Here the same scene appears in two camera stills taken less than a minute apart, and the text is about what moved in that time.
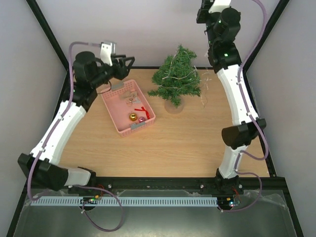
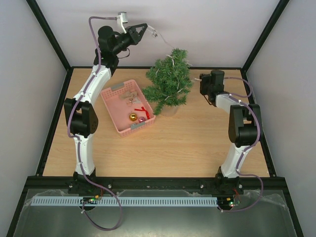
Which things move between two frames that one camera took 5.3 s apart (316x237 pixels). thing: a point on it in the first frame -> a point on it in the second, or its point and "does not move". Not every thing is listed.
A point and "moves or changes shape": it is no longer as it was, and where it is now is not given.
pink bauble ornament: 141,119 does not move
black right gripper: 202,15 -> 203,84
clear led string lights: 183,72 -> 173,62
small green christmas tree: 177,76 moves or changes shape
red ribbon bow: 142,109 does not move
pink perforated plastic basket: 128,108 does not move
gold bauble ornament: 133,117 does not move
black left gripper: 121,72 -> 136,37
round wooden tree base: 171,108 moves or changes shape
